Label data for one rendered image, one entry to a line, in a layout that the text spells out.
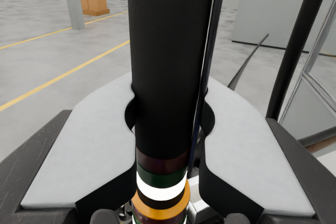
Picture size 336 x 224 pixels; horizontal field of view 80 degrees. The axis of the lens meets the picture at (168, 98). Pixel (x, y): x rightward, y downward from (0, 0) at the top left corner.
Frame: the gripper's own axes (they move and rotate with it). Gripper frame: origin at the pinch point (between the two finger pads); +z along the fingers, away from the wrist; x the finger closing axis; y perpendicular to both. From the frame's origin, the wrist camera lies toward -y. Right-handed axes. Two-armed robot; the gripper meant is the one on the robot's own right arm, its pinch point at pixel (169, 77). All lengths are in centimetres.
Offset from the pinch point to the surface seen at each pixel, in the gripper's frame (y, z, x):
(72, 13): 112, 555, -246
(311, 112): 61, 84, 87
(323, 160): 26.7, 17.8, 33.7
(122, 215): 27.4, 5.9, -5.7
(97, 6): 125, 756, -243
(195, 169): 25.4, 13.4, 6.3
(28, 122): 149, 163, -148
